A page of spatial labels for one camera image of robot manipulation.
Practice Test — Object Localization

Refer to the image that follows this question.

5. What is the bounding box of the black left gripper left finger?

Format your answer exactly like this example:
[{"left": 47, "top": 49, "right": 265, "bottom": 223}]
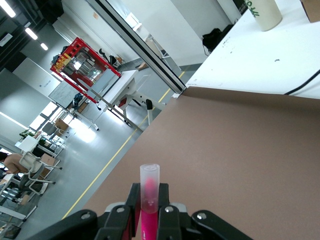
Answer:
[{"left": 94, "top": 183, "right": 141, "bottom": 240}]

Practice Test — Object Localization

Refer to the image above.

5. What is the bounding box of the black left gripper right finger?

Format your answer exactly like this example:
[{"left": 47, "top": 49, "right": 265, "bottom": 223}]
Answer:
[{"left": 155, "top": 183, "right": 193, "bottom": 240}]

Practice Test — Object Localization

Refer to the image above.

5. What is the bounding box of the pink marker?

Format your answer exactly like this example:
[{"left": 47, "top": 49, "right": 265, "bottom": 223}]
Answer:
[{"left": 139, "top": 163, "right": 161, "bottom": 240}]

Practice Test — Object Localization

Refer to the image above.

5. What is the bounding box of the brown table cover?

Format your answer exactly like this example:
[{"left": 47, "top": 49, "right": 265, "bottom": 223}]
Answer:
[{"left": 61, "top": 88, "right": 320, "bottom": 240}]

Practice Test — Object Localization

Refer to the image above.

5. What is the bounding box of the white office chair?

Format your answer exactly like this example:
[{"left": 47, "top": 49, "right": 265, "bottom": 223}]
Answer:
[{"left": 17, "top": 150, "right": 63, "bottom": 196}]

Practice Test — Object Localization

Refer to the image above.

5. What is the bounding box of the person in beige shirt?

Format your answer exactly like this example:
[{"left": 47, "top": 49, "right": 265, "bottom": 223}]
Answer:
[{"left": 0, "top": 151, "right": 25, "bottom": 176}]

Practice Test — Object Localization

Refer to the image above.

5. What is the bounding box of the green potted plant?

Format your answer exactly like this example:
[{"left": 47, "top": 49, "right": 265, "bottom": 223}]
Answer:
[{"left": 19, "top": 129, "right": 35, "bottom": 141}]

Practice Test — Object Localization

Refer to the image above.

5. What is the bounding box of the white desk with legs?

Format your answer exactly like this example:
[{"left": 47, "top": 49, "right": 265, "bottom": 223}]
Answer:
[{"left": 89, "top": 69, "right": 166, "bottom": 131}]

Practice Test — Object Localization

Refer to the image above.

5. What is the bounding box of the whiteboard on stand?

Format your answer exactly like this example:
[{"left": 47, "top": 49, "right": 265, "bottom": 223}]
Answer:
[{"left": 47, "top": 82, "right": 79, "bottom": 110}]

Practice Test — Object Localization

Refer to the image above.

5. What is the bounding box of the red popcorn machine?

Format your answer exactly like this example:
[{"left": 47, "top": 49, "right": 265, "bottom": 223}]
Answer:
[{"left": 49, "top": 37, "right": 122, "bottom": 105}]

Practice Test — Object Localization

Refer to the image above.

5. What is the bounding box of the white side table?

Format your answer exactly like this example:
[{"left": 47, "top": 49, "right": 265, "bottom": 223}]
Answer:
[{"left": 184, "top": 0, "right": 320, "bottom": 100}]

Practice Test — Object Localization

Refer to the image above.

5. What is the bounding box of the black bag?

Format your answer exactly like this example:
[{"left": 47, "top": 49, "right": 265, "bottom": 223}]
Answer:
[{"left": 201, "top": 27, "right": 224, "bottom": 55}]

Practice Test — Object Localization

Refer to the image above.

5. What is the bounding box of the white tumbler green print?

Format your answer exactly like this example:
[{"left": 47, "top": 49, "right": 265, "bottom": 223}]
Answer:
[{"left": 245, "top": 0, "right": 284, "bottom": 32}]

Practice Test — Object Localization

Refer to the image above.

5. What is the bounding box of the brown cardboard box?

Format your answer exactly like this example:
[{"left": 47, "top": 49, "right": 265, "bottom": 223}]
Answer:
[{"left": 299, "top": 0, "right": 320, "bottom": 24}]

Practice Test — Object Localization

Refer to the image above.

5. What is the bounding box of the aluminium frame rail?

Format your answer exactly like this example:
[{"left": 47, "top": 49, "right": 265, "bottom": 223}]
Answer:
[{"left": 87, "top": 0, "right": 187, "bottom": 99}]

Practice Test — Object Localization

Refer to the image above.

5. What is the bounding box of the black table cable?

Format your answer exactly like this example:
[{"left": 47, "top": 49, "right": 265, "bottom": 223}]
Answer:
[{"left": 283, "top": 70, "right": 320, "bottom": 96}]

